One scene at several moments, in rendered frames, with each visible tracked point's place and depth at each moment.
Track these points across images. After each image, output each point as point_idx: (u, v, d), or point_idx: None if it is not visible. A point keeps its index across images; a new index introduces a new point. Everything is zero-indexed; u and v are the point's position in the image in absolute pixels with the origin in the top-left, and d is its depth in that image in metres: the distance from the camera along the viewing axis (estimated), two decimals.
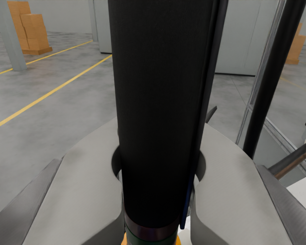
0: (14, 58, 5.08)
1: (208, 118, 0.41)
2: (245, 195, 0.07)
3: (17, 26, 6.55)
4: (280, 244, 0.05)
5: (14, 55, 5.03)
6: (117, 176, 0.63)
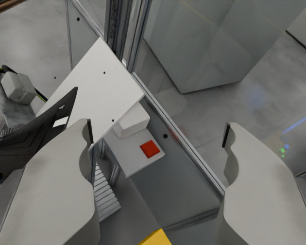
0: None
1: None
2: (279, 205, 0.07)
3: None
4: None
5: None
6: None
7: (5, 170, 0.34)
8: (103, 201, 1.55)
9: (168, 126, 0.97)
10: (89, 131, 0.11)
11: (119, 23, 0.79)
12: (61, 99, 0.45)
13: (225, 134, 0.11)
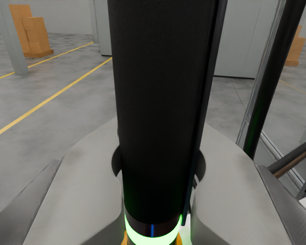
0: (16, 62, 5.14)
1: None
2: (245, 195, 0.07)
3: (19, 28, 6.61)
4: (280, 244, 0.05)
5: (16, 59, 5.09)
6: None
7: None
8: None
9: None
10: None
11: None
12: None
13: None
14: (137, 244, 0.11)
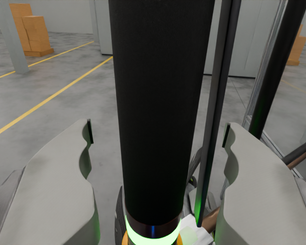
0: (17, 61, 5.14)
1: None
2: (279, 205, 0.07)
3: (19, 27, 6.60)
4: None
5: (17, 58, 5.09)
6: (196, 162, 0.47)
7: None
8: None
9: None
10: (89, 131, 0.11)
11: None
12: None
13: (225, 134, 0.11)
14: None
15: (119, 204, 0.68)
